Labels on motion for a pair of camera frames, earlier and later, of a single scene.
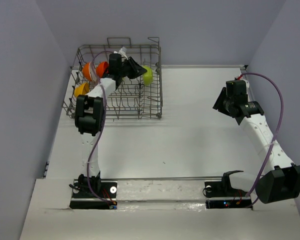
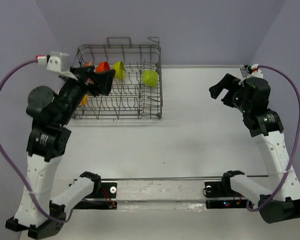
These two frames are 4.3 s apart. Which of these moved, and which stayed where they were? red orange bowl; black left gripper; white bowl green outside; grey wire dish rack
Moved: black left gripper; white bowl green outside
Stayed: grey wire dish rack; red orange bowl
